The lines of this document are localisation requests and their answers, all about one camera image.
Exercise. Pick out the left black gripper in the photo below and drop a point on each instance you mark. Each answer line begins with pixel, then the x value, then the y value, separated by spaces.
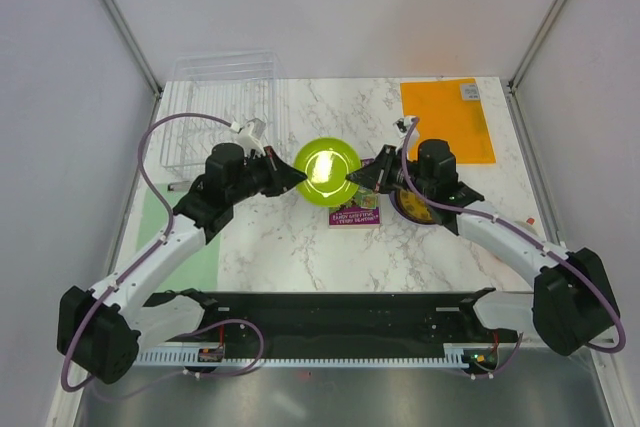
pixel 282 176

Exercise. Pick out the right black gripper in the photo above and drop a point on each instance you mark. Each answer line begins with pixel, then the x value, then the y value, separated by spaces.
pixel 377 174

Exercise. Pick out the purple plastic plate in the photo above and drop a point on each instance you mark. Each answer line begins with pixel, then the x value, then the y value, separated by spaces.
pixel 401 206

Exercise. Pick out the yellow brown patterned plate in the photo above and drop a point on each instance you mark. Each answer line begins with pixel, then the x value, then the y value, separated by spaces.
pixel 420 209

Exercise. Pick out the green plastic plate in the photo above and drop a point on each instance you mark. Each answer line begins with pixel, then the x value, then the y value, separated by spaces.
pixel 327 161

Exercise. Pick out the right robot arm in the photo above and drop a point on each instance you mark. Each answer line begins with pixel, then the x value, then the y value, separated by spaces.
pixel 570 302

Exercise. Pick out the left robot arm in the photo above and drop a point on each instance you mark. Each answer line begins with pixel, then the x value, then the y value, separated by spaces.
pixel 104 328

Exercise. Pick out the purple treehouse book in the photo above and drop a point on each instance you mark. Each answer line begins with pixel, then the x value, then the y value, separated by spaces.
pixel 359 207

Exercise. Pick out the orange plastic folder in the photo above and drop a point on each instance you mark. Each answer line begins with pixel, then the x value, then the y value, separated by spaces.
pixel 446 116

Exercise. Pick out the white barcode label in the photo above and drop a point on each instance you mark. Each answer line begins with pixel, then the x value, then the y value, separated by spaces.
pixel 469 91

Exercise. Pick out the light green mat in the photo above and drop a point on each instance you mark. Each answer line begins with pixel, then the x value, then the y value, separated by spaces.
pixel 198 267

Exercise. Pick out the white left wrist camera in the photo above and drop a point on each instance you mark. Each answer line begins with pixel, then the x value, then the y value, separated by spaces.
pixel 249 135

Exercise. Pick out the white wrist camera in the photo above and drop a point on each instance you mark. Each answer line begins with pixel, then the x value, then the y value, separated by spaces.
pixel 403 125
pixel 249 135

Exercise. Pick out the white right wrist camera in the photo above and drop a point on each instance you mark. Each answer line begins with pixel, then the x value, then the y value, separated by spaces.
pixel 403 125

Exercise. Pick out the white wire dish rack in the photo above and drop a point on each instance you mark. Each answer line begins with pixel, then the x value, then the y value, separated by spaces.
pixel 233 86

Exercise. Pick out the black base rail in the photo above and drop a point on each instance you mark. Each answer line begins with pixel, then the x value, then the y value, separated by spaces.
pixel 340 326

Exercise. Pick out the white slotted cable duct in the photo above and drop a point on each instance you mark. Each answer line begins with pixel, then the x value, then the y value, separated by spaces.
pixel 181 355

